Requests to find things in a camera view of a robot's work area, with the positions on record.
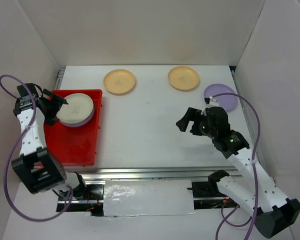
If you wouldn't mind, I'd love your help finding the aluminium table rail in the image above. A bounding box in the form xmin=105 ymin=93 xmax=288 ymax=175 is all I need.
xmin=79 ymin=166 xmax=243 ymax=182

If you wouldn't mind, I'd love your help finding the cream bear plate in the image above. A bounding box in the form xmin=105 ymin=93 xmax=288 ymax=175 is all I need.
xmin=56 ymin=93 xmax=95 ymax=125

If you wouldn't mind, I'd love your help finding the white foam cover panel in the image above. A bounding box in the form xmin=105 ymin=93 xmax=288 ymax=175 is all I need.
xmin=103 ymin=180 xmax=195 ymax=217

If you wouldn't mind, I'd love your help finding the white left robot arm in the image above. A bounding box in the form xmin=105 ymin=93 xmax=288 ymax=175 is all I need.
xmin=11 ymin=83 xmax=89 ymax=200

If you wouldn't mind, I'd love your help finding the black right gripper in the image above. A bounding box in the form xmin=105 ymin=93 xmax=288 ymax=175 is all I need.
xmin=176 ymin=106 xmax=217 ymax=139

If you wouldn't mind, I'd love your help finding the red plastic bin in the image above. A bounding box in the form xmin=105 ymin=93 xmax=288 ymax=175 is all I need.
xmin=43 ymin=89 xmax=103 ymax=167

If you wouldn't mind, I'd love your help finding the purple bear plate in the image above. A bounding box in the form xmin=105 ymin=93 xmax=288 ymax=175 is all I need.
xmin=58 ymin=103 xmax=95 ymax=128
xmin=203 ymin=83 xmax=238 ymax=112

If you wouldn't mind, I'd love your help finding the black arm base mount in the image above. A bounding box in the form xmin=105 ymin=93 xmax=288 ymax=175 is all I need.
xmin=187 ymin=181 xmax=228 ymax=201

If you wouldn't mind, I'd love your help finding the orange plate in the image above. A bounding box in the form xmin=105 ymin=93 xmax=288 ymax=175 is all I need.
xmin=167 ymin=66 xmax=200 ymax=91
xmin=103 ymin=69 xmax=136 ymax=95

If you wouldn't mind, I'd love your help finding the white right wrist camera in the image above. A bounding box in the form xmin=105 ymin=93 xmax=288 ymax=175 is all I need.
xmin=204 ymin=96 xmax=220 ymax=109

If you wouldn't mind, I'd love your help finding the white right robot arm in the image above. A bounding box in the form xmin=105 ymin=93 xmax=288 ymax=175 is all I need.
xmin=176 ymin=106 xmax=300 ymax=239

